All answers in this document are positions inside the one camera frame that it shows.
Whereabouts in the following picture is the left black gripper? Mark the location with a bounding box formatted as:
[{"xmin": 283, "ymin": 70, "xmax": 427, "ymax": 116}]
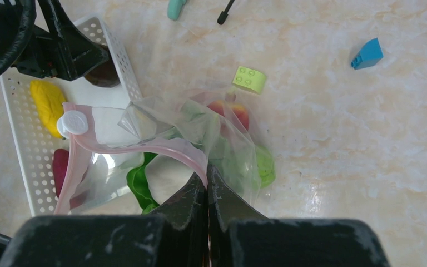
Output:
[{"xmin": 11, "ymin": 1, "xmax": 108, "ymax": 81}]

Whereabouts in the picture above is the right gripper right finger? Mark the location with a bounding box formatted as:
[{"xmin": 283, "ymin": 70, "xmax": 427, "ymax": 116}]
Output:
[{"xmin": 207, "ymin": 165, "xmax": 390, "ymax": 266}]

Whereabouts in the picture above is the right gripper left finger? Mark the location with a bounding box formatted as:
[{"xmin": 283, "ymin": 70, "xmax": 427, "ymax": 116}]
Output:
[{"xmin": 0, "ymin": 175, "xmax": 207, "ymax": 266}]

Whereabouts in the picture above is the dark purple toy mangosteen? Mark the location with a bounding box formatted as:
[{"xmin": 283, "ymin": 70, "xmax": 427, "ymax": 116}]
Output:
[{"xmin": 84, "ymin": 60, "xmax": 120, "ymax": 88}]

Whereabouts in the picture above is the yellow toy banana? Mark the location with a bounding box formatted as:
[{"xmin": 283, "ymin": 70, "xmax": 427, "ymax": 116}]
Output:
[{"xmin": 29, "ymin": 80, "xmax": 66, "ymax": 139}]

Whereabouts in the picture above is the green toy napa cabbage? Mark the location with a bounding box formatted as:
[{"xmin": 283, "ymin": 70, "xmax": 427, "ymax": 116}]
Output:
[{"xmin": 126, "ymin": 152, "xmax": 200, "ymax": 215}]

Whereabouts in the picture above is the green toy apple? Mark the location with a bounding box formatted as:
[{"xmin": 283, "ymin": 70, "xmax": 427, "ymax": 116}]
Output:
[{"xmin": 255, "ymin": 145, "xmax": 276, "ymax": 188}]

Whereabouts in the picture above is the clear pink zip top bag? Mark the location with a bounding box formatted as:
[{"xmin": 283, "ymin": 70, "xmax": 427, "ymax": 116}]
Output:
[{"xmin": 55, "ymin": 88, "xmax": 269, "ymax": 215}]

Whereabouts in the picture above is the dark red toy vegetable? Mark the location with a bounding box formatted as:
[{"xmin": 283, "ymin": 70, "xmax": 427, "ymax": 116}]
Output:
[{"xmin": 52, "ymin": 149, "xmax": 86, "ymax": 208}]

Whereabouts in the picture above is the red toy apple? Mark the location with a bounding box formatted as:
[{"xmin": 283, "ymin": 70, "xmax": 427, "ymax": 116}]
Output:
[{"xmin": 207, "ymin": 100, "xmax": 250, "ymax": 132}]

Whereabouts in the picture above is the white perforated plastic basket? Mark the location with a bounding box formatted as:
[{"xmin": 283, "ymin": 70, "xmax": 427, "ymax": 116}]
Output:
[{"xmin": 0, "ymin": 14, "xmax": 142, "ymax": 216}]

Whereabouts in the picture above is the teal cylindrical toy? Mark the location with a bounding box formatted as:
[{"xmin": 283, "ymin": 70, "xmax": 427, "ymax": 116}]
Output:
[{"xmin": 167, "ymin": 0, "xmax": 187, "ymax": 21}]

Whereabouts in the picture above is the black tripod microphone stand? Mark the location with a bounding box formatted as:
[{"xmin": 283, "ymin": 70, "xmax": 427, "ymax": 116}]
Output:
[{"xmin": 217, "ymin": 0, "xmax": 235, "ymax": 25}]

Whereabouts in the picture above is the green lego brick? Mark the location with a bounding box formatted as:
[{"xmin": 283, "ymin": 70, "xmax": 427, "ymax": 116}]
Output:
[{"xmin": 232, "ymin": 66, "xmax": 266, "ymax": 95}]

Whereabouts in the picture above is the blue toy block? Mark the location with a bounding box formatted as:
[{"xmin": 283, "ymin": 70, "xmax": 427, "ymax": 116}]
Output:
[{"xmin": 350, "ymin": 38, "xmax": 384, "ymax": 70}]

